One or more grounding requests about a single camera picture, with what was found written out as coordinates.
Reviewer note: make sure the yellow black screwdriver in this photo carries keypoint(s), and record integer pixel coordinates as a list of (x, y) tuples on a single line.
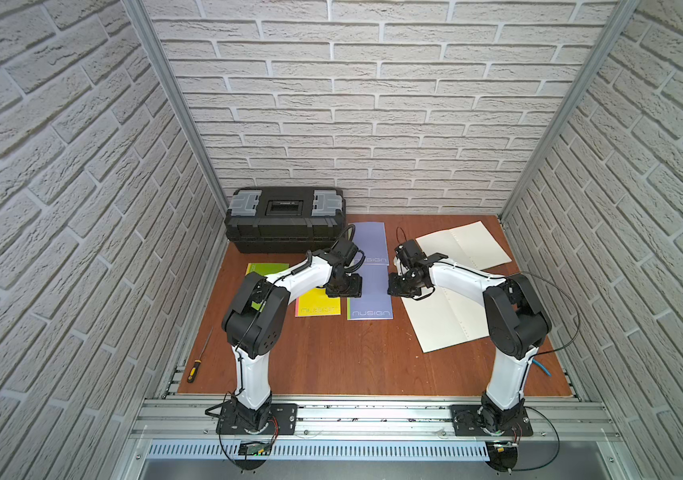
[(199, 360)]

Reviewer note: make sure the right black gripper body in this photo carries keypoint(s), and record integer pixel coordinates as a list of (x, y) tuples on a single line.
[(402, 285)]

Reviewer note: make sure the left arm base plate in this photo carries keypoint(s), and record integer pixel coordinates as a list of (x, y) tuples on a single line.
[(280, 418)]

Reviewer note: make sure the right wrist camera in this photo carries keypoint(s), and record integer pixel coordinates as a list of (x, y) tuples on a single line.
[(411, 256)]

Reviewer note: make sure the purple cover notebook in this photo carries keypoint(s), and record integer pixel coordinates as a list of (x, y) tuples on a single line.
[(370, 238), (375, 302)]

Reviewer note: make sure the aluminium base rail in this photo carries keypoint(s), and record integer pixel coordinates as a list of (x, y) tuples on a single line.
[(357, 428)]

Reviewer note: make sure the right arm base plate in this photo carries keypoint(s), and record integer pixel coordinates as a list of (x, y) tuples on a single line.
[(487, 420)]

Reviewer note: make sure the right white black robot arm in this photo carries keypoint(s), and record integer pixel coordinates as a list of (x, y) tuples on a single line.
[(515, 318)]

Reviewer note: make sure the black plastic toolbox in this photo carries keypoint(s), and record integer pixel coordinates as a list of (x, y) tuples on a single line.
[(285, 219)]

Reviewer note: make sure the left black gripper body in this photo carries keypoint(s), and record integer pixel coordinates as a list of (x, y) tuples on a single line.
[(344, 285)]

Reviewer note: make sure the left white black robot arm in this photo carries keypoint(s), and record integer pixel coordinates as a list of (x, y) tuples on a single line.
[(255, 320)]

